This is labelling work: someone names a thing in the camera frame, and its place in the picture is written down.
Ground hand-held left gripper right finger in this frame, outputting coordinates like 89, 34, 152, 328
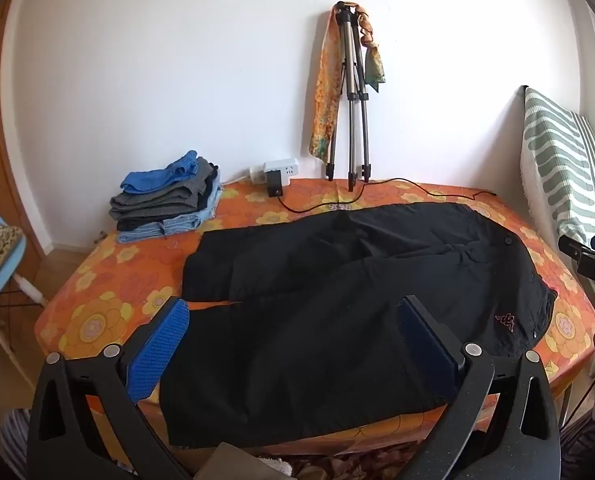
396, 295, 562, 480

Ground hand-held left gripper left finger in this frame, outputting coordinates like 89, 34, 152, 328
28, 296, 191, 480

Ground black pants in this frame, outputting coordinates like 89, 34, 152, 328
158, 202, 558, 448

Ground orange floral blanket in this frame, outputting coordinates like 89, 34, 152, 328
34, 177, 595, 453

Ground green white patterned cushion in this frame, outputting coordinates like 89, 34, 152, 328
520, 85, 595, 306

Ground light blue folded jeans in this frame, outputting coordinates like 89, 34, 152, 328
118, 185, 224, 245

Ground black folded garment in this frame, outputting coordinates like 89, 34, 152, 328
116, 165, 223, 233

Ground grey-brown cloth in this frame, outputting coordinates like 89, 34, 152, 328
200, 441, 258, 480

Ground grey houndstooth folded garment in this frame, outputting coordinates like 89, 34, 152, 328
110, 157, 221, 221

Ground brown patterned rug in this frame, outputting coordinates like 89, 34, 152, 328
278, 440, 428, 480

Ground blue striped folded garment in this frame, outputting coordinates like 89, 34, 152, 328
120, 150, 201, 193

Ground white fluffy cloth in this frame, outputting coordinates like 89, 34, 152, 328
255, 452, 293, 480

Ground grey striped cloth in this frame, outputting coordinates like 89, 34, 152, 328
0, 407, 46, 478

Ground light blue chair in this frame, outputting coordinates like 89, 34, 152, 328
0, 185, 51, 396

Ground white power strip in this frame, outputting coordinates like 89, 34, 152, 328
250, 160, 299, 184

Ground orange patterned scarf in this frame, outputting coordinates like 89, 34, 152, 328
308, 2, 345, 163

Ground green patterned scarf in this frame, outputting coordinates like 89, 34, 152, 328
355, 5, 388, 93

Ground black cable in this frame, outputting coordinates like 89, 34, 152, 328
276, 177, 499, 213

